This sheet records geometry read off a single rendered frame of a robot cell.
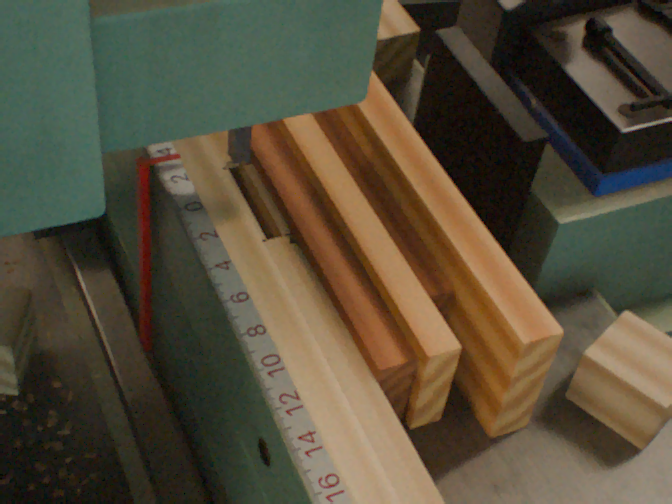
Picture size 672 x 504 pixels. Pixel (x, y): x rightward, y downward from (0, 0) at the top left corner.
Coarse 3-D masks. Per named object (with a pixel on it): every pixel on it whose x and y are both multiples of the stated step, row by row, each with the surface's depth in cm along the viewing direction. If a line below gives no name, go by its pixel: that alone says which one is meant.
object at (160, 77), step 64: (128, 0) 43; (192, 0) 44; (256, 0) 45; (320, 0) 46; (128, 64) 45; (192, 64) 46; (256, 64) 47; (320, 64) 49; (128, 128) 47; (192, 128) 48
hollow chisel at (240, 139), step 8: (240, 128) 54; (248, 128) 54; (232, 136) 54; (240, 136) 54; (248, 136) 54; (232, 144) 55; (240, 144) 55; (248, 144) 55; (232, 152) 55; (240, 152) 55; (248, 152) 55; (232, 160) 55; (240, 160) 55; (248, 160) 56
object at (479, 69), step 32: (448, 32) 57; (448, 64) 57; (480, 64) 56; (448, 96) 57; (480, 96) 54; (512, 96) 54; (416, 128) 61; (448, 128) 58; (480, 128) 55; (512, 128) 53; (448, 160) 59; (480, 160) 56; (512, 160) 53; (480, 192) 56; (512, 192) 54; (512, 224) 56
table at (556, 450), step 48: (192, 336) 55; (576, 336) 57; (192, 384) 57; (432, 432) 52; (480, 432) 52; (528, 432) 52; (576, 432) 53; (240, 480) 52; (480, 480) 50; (528, 480) 51; (576, 480) 51; (624, 480) 51
